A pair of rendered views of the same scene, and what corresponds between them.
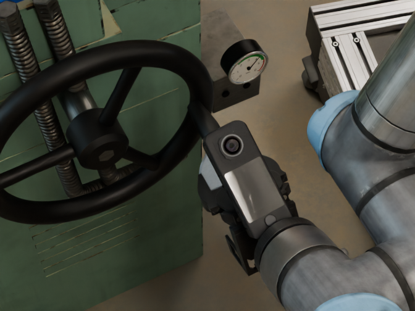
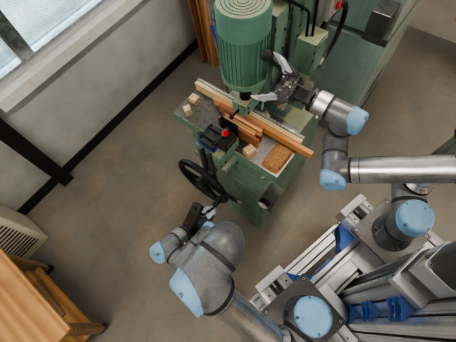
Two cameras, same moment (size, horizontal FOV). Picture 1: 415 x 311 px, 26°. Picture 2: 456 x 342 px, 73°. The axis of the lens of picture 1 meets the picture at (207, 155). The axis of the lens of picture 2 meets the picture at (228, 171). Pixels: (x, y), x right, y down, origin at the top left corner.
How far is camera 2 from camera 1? 83 cm
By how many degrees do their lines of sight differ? 34
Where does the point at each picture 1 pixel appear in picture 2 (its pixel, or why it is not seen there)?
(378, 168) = (195, 239)
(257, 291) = (256, 246)
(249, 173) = (192, 215)
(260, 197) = (189, 220)
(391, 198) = (189, 245)
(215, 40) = (272, 193)
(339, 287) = (163, 243)
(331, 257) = (174, 239)
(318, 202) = (293, 250)
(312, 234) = (182, 234)
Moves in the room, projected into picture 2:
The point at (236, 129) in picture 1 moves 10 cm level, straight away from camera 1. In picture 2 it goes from (198, 207) to (221, 197)
